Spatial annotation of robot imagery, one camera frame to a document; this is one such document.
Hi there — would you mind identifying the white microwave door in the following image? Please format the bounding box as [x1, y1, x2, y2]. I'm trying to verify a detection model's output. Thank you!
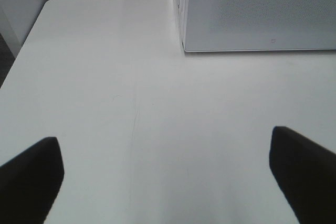
[180, 0, 335, 52]

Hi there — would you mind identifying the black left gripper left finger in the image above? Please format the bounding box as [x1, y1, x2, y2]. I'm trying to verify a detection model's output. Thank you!
[1, 137, 65, 223]

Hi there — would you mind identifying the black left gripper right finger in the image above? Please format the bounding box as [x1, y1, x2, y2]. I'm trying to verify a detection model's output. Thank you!
[269, 126, 335, 223]

